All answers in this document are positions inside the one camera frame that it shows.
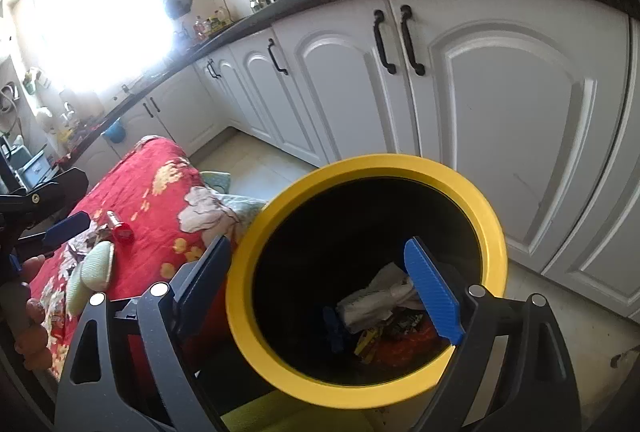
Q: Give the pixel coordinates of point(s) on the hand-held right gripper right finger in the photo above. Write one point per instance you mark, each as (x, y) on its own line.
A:
(432, 297)

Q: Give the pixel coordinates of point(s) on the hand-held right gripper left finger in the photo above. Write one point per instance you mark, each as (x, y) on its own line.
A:
(202, 287)

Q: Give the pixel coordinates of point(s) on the person's left hand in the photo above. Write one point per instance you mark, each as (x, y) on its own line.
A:
(35, 337)

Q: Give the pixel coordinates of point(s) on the yellow snack wrapper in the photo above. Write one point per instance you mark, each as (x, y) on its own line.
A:
(371, 339)

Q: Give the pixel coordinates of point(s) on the grey-blue plastic box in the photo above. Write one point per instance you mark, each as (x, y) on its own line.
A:
(34, 167)

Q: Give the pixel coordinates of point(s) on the bright window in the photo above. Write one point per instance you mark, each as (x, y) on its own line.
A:
(100, 12)

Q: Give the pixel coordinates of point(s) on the group of condiment bottles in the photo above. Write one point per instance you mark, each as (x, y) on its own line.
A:
(212, 23)

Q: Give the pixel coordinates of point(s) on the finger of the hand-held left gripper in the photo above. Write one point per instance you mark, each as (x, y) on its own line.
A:
(55, 192)
(67, 229)

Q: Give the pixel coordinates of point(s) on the yellow-green cloth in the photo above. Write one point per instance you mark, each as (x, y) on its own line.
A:
(280, 417)

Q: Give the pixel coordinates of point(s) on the brown snack wrapper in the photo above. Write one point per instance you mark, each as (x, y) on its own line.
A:
(85, 252)

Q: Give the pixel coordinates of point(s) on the steel teapot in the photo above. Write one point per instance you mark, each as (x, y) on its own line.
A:
(260, 1)

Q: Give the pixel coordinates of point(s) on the yellow rimmed trash bin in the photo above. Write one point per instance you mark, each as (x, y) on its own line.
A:
(300, 192)

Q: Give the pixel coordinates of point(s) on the pale green cloth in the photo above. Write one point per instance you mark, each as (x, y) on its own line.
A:
(95, 267)

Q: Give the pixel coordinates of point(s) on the blue hanging scoop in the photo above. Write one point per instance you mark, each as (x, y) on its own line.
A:
(114, 131)

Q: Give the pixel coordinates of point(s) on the red plastic bottle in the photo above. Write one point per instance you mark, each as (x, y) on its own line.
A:
(121, 232)

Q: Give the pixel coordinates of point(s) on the red floral blanket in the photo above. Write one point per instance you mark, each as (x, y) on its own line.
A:
(150, 192)

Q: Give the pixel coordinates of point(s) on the dark wall fan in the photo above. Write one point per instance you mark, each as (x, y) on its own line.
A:
(178, 3)

